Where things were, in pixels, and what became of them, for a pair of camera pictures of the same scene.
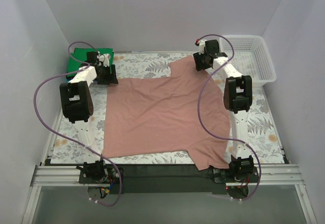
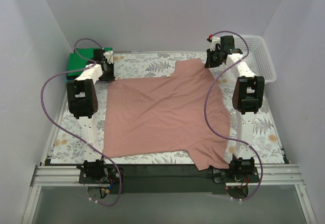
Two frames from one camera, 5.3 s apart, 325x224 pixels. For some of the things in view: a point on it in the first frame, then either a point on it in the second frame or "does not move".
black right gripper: x=200 y=61 -> x=210 y=60
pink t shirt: x=187 y=111 does not move
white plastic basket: x=251 y=57 does not move
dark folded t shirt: x=69 y=78 does not move
